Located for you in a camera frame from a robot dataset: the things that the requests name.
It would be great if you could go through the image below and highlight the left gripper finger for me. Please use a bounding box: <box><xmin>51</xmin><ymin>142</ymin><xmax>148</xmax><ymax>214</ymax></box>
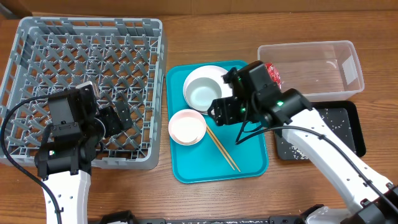
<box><xmin>98</xmin><ymin>106</ymin><xmax>122</xmax><ymax>137</ymax></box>
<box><xmin>115</xmin><ymin>101</ymin><xmax>133</xmax><ymax>130</ymax></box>

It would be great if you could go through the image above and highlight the grey-green bowl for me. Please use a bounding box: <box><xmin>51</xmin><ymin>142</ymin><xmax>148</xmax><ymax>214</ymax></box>
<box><xmin>185</xmin><ymin>77</ymin><xmax>222</xmax><ymax>113</ymax></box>

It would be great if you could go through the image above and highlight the red snack wrapper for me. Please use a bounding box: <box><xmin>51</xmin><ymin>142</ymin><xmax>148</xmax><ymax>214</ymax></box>
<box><xmin>265</xmin><ymin>63</ymin><xmax>282</xmax><ymax>90</ymax></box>

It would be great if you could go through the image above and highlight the pink-white small bowl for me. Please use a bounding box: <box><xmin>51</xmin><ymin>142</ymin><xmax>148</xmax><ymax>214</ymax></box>
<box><xmin>168</xmin><ymin>109</ymin><xmax>206</xmax><ymax>146</ymax></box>

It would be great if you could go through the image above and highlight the pile of white rice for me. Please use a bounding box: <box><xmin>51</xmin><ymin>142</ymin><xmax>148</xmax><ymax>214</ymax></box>
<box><xmin>275</xmin><ymin>108</ymin><xmax>356</xmax><ymax>161</ymax></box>

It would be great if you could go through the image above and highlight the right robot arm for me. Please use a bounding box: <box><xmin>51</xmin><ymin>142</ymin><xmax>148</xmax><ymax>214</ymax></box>
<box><xmin>208</xmin><ymin>89</ymin><xmax>397</xmax><ymax>223</ymax></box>

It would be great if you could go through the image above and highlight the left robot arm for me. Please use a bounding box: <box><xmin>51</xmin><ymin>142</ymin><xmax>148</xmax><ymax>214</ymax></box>
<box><xmin>35</xmin><ymin>99</ymin><xmax>133</xmax><ymax>223</ymax></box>

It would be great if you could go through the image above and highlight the grey dishwasher rack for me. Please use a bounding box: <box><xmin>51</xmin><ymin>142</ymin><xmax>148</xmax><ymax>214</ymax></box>
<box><xmin>1</xmin><ymin>17</ymin><xmax>167</xmax><ymax>170</ymax></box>

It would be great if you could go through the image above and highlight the wooden chopstick upper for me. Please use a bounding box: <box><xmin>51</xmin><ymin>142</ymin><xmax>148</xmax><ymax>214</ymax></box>
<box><xmin>206</xmin><ymin>124</ymin><xmax>242</xmax><ymax>172</ymax></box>

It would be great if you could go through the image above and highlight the wooden chopstick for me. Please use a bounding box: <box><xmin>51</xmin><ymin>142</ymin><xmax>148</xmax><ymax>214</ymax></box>
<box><xmin>206</xmin><ymin>124</ymin><xmax>242</xmax><ymax>172</ymax></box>
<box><xmin>206</xmin><ymin>128</ymin><xmax>236</xmax><ymax>171</ymax></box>

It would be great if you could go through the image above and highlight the wooden chopstick lower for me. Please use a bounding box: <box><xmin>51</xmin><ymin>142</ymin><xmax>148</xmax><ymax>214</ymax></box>
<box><xmin>206</xmin><ymin>128</ymin><xmax>236</xmax><ymax>171</ymax></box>

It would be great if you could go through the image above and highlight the white round plate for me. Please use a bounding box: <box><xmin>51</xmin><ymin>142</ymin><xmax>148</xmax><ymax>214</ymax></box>
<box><xmin>183</xmin><ymin>65</ymin><xmax>233</xmax><ymax>114</ymax></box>

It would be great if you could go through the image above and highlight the teal plastic tray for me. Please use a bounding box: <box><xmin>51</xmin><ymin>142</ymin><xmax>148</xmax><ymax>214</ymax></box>
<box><xmin>165</xmin><ymin>60</ymin><xmax>269</xmax><ymax>184</ymax></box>

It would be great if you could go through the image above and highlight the clear plastic bin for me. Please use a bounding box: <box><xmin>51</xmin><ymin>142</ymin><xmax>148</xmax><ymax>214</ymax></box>
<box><xmin>257</xmin><ymin>40</ymin><xmax>365</xmax><ymax>102</ymax></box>

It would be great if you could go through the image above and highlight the black rectangular tray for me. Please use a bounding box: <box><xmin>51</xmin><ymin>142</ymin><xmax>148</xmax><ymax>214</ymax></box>
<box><xmin>274</xmin><ymin>101</ymin><xmax>366</xmax><ymax>161</ymax></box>

